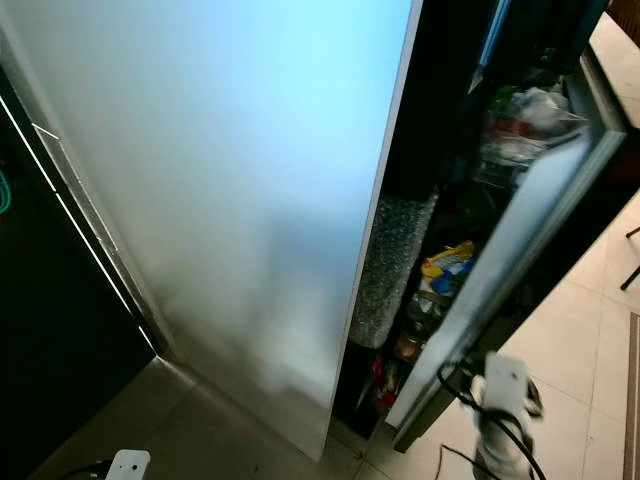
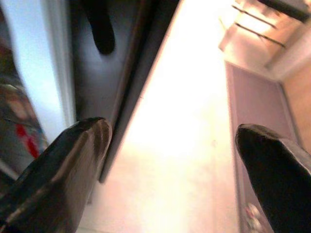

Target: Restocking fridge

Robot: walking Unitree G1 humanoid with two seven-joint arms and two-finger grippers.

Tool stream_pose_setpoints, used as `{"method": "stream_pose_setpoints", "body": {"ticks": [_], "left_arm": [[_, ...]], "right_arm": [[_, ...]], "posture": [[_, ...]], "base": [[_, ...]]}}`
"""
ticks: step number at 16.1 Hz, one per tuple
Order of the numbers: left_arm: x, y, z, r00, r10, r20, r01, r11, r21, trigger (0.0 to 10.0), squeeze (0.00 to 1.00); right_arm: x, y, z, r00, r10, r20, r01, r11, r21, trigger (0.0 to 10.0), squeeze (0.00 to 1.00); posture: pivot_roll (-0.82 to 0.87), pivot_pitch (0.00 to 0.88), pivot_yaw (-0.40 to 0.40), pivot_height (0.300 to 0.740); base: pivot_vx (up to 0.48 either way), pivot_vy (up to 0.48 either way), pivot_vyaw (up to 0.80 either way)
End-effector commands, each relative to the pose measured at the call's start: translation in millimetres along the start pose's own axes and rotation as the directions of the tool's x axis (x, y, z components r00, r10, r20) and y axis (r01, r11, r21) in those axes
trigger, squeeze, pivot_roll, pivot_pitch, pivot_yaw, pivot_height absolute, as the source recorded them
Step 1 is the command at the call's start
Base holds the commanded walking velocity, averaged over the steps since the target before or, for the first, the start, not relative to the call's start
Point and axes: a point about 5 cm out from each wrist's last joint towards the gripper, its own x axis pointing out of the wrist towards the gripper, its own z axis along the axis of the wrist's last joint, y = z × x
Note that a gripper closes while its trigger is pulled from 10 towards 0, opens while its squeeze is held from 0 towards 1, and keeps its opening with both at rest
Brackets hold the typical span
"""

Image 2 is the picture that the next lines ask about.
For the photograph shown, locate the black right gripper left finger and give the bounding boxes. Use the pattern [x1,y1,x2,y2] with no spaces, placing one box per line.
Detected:
[0,117,113,233]

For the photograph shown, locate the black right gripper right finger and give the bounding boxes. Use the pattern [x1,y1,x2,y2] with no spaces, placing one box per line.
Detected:
[236,123,311,233]

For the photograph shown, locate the black fridge door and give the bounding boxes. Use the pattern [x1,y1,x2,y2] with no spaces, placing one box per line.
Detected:
[0,0,185,233]

